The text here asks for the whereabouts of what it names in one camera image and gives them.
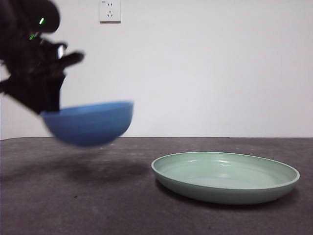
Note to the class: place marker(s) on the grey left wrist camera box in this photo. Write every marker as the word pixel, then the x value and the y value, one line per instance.
pixel 61 51

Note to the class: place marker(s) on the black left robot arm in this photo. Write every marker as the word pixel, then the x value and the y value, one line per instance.
pixel 22 19

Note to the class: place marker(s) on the blue ribbed bowl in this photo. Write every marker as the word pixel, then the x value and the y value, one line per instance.
pixel 88 127

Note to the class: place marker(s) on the white wall power socket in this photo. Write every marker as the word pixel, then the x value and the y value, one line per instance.
pixel 110 11

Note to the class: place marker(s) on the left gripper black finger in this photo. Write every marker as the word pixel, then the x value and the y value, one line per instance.
pixel 44 95

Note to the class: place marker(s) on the green round plate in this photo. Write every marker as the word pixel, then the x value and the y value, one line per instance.
pixel 225 193

